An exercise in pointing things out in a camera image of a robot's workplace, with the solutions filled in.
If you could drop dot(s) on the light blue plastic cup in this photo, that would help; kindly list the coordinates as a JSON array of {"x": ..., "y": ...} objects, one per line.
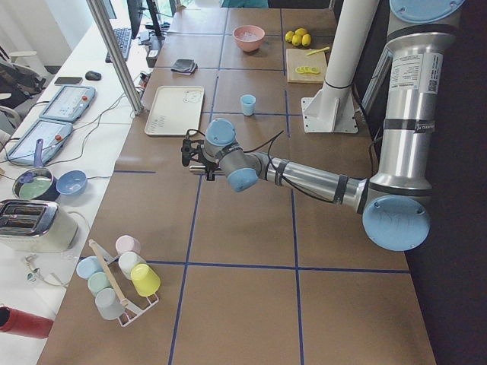
[{"x": 248, "y": 104}]

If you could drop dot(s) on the lemon slices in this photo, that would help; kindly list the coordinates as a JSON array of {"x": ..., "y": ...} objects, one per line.
[{"x": 307, "y": 70}]

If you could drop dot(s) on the yellow upturned cup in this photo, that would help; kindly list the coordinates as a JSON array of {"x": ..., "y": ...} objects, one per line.
[{"x": 145, "y": 280}]

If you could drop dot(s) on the wooden rack handle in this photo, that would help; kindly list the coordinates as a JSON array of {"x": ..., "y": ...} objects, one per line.
[{"x": 103, "y": 263}]

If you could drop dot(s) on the teach pendant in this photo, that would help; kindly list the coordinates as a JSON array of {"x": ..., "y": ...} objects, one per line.
[
  {"x": 69, "y": 103},
  {"x": 54, "y": 134}
]

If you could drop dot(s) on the steel muddler black cap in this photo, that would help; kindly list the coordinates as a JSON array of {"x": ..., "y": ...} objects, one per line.
[{"x": 203, "y": 169}]

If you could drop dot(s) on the yellow plastic knife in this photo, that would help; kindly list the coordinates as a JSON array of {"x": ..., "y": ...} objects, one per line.
[{"x": 315, "y": 51}]

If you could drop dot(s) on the pink upturned cup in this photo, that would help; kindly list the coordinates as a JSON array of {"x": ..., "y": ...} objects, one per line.
[{"x": 127, "y": 243}]

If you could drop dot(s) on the bamboo cutting board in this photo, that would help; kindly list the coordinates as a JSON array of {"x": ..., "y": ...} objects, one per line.
[{"x": 297, "y": 57}]

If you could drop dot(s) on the black smartphone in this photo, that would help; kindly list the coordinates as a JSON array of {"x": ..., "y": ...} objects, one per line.
[{"x": 68, "y": 80}]

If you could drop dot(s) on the red bottle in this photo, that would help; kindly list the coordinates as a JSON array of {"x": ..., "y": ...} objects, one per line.
[{"x": 18, "y": 322}]

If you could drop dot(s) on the black keyboard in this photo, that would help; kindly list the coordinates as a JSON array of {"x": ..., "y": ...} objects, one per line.
[{"x": 124, "y": 40}]

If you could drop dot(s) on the white wire cup rack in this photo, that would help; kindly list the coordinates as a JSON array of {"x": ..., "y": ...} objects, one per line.
[{"x": 133, "y": 311}]

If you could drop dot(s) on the white upturned cup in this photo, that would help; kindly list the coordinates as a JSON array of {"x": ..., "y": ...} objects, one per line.
[{"x": 127, "y": 261}]

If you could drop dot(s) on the teach pendant near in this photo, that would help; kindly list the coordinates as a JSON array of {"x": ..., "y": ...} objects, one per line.
[{"x": 54, "y": 134}]

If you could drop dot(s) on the pink bowl of ice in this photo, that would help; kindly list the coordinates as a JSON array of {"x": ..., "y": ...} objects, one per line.
[{"x": 249, "y": 38}]

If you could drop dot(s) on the blue saucepan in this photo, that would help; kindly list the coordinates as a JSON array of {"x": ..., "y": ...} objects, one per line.
[{"x": 37, "y": 183}]

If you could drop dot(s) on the white pedestal column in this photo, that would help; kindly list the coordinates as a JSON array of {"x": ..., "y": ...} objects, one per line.
[{"x": 332, "y": 110}]

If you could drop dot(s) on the yellow lemon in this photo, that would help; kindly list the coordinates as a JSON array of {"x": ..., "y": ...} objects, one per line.
[
  {"x": 289, "y": 36},
  {"x": 296, "y": 40},
  {"x": 306, "y": 40},
  {"x": 301, "y": 32}
]

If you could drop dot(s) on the blue bowl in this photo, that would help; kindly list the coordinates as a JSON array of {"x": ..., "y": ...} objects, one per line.
[{"x": 72, "y": 183}]

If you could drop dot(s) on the cream bear tray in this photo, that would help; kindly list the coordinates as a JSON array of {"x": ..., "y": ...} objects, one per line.
[{"x": 175, "y": 110}]

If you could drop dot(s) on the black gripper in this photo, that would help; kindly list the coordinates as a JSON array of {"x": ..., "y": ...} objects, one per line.
[{"x": 209, "y": 167}]

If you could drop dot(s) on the green upturned cup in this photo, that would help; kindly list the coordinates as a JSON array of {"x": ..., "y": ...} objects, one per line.
[{"x": 97, "y": 282}]

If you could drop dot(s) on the aluminium frame post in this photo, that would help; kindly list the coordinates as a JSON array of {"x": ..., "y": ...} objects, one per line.
[{"x": 102, "y": 21}]

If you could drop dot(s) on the grey folded cloth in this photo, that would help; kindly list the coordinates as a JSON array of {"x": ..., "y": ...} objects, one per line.
[{"x": 184, "y": 66}]

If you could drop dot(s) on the black computer mouse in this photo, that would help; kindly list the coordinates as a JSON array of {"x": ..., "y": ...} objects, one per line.
[{"x": 93, "y": 76}]

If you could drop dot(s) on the blue upturned cup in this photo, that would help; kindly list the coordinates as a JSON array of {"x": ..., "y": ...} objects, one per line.
[{"x": 88, "y": 267}]

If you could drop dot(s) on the grey upturned cup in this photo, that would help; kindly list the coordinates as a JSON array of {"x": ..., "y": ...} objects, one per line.
[{"x": 108, "y": 304}]

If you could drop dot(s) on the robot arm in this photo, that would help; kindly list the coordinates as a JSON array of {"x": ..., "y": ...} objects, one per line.
[{"x": 391, "y": 202}]

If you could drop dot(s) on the teach pendant far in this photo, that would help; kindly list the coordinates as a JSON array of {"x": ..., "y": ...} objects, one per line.
[{"x": 69, "y": 103}]

